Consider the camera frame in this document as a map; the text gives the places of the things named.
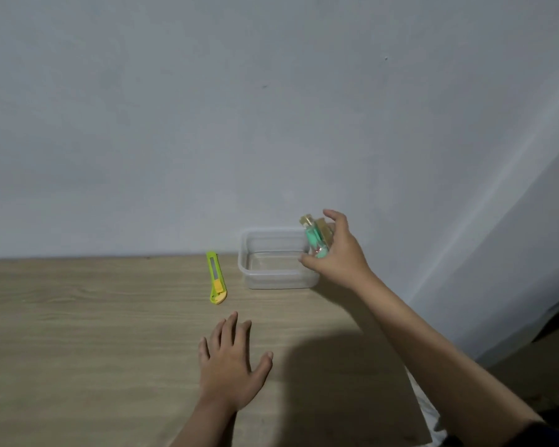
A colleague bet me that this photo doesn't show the person's left forearm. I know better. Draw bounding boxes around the person's left forearm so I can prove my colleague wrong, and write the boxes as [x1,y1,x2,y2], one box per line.
[169,398,237,447]

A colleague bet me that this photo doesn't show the person's right hand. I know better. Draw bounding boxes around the person's right hand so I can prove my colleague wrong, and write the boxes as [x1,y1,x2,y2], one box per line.
[299,209,372,291]

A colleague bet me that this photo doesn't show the dark sleeve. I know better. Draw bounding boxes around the dark sleeve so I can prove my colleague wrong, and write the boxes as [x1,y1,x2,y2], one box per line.
[440,407,559,447]

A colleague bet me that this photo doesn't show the clear plastic container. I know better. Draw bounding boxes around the clear plastic container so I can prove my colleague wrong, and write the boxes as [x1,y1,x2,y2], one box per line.
[238,227,321,290]

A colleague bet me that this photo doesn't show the person's left hand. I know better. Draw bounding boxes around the person's left hand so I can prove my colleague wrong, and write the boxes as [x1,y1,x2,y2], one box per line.
[198,312,274,411]

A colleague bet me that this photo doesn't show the green yellow utility knife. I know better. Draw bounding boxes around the green yellow utility knife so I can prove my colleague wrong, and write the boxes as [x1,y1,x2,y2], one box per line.
[206,251,227,305]

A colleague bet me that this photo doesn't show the person's right forearm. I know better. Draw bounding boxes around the person's right forearm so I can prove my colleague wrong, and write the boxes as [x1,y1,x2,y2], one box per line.
[353,270,543,447]

